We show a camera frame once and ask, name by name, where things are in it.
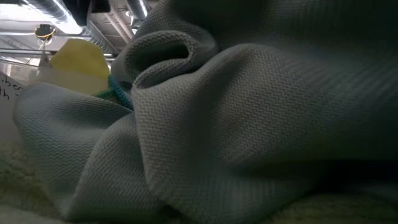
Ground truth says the yellow microfiber towel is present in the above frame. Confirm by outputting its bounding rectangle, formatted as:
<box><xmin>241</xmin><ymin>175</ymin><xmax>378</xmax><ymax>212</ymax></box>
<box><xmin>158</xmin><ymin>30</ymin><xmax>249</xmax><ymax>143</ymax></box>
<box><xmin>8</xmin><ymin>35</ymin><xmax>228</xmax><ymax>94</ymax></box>
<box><xmin>49</xmin><ymin>38</ymin><xmax>110</xmax><ymax>80</ymax></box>

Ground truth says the pale sage microfiber towel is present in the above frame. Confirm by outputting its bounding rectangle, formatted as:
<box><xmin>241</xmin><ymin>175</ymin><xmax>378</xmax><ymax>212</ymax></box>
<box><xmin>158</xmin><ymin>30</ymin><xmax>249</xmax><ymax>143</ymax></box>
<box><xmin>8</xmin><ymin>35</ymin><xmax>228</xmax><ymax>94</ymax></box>
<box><xmin>0</xmin><ymin>141</ymin><xmax>398</xmax><ymax>224</ymax></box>

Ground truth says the light grey-blue microfiber towel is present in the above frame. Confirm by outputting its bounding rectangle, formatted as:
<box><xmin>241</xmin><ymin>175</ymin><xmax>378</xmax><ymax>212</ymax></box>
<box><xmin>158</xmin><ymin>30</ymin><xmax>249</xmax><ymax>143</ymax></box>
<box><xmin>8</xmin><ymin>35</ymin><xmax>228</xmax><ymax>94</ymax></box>
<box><xmin>12</xmin><ymin>0</ymin><xmax>398</xmax><ymax>224</ymax></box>

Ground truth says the round black ceiling fixture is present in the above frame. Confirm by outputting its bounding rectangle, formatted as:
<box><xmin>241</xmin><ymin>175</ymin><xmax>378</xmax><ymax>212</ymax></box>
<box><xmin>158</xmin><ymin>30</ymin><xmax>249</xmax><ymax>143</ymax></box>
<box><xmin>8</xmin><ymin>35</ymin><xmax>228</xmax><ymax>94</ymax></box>
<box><xmin>33</xmin><ymin>24</ymin><xmax>57</xmax><ymax>42</ymax></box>

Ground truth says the horizontal metal pipe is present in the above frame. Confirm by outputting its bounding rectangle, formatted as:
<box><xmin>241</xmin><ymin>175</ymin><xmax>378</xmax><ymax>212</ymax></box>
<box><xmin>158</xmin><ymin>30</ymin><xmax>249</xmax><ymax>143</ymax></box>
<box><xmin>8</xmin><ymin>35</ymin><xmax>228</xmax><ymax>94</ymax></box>
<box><xmin>0</xmin><ymin>48</ymin><xmax>118</xmax><ymax>59</ymax></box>

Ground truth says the frosted translucent plastic bin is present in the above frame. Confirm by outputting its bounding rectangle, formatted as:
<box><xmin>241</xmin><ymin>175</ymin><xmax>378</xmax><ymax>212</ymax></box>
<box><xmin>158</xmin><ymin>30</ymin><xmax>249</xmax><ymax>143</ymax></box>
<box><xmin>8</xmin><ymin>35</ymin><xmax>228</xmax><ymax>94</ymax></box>
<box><xmin>0</xmin><ymin>58</ymin><xmax>111</xmax><ymax>147</ymax></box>

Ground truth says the green table mat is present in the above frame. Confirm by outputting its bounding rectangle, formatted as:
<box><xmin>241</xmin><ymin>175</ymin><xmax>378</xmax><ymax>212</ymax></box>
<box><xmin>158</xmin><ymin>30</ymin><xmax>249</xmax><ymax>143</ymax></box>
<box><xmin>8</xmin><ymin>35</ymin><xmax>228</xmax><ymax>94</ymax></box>
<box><xmin>93</xmin><ymin>88</ymin><xmax>122</xmax><ymax>106</ymax></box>

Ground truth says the handwritten white paper label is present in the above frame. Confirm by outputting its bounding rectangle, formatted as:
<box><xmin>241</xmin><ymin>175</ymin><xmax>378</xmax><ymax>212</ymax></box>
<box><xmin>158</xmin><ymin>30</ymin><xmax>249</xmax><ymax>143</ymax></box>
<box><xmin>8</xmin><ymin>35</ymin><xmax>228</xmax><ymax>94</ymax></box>
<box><xmin>0</xmin><ymin>72</ymin><xmax>24</xmax><ymax>102</ymax></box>

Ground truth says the large silver air duct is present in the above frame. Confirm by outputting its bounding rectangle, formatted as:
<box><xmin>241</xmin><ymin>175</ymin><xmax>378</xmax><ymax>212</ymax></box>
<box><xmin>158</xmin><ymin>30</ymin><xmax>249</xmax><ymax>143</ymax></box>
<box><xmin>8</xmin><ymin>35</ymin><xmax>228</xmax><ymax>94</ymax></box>
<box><xmin>18</xmin><ymin>0</ymin><xmax>118</xmax><ymax>54</ymax></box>

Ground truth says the narrow silver spiral duct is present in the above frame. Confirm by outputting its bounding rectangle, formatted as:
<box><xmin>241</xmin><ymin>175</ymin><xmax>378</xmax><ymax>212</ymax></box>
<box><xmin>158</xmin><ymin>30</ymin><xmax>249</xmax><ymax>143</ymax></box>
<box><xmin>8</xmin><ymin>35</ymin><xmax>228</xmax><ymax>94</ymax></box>
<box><xmin>125</xmin><ymin>0</ymin><xmax>150</xmax><ymax>32</ymax></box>

